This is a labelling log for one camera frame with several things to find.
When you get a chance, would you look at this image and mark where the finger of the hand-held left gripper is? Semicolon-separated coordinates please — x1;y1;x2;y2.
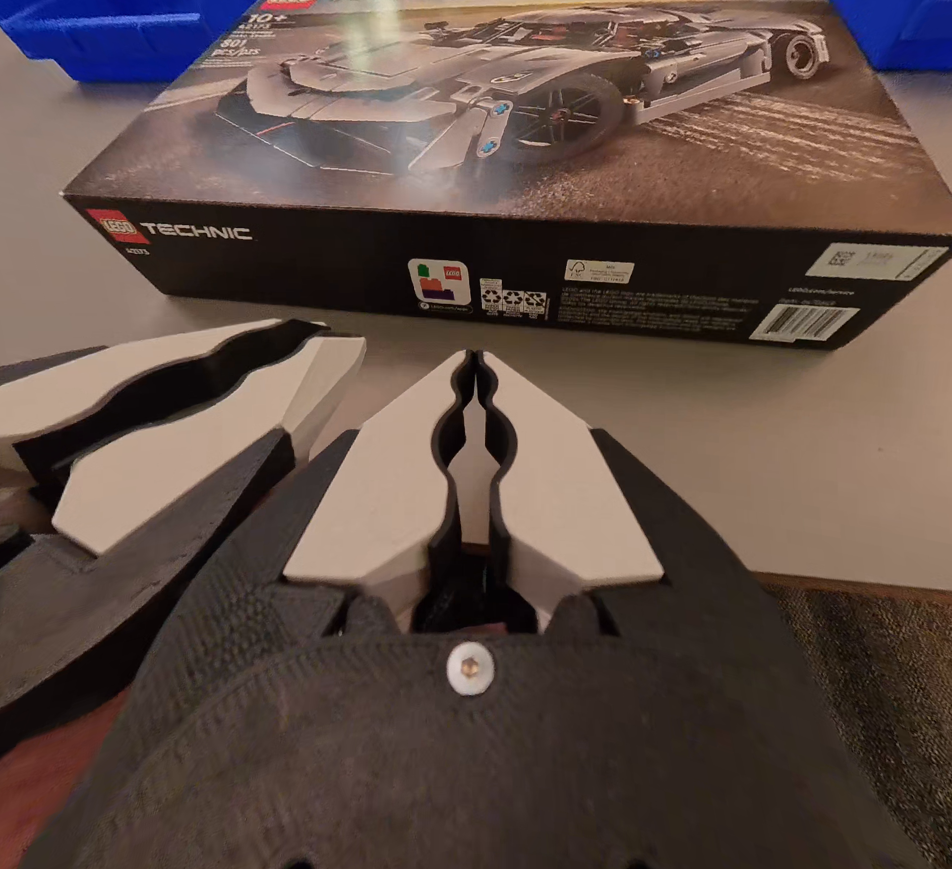
13;335;367;559
0;319;330;470

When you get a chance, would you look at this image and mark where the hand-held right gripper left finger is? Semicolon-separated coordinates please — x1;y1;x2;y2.
283;350;477;634

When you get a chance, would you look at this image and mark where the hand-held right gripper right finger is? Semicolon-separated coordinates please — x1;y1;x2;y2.
475;350;665;634

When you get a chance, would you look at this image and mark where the black lego set box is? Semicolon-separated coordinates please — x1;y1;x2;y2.
61;0;952;353

